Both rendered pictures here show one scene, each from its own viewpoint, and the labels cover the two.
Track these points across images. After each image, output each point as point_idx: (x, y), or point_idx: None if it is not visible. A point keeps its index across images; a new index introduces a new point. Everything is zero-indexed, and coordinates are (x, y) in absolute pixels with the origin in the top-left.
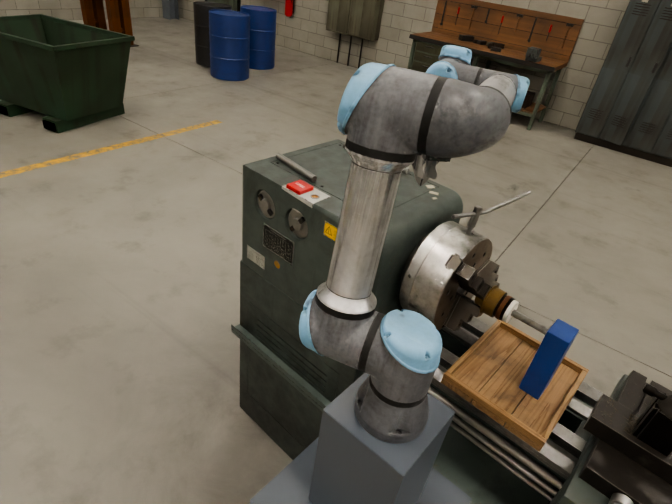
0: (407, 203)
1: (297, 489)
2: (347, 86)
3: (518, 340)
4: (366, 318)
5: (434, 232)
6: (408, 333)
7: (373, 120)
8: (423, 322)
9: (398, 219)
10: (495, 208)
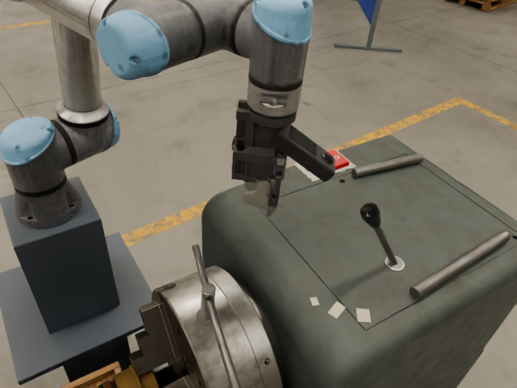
0: (295, 254)
1: (110, 256)
2: None
3: None
4: (57, 115)
5: (225, 275)
6: (23, 126)
7: None
8: (27, 138)
9: (248, 228)
10: (216, 338)
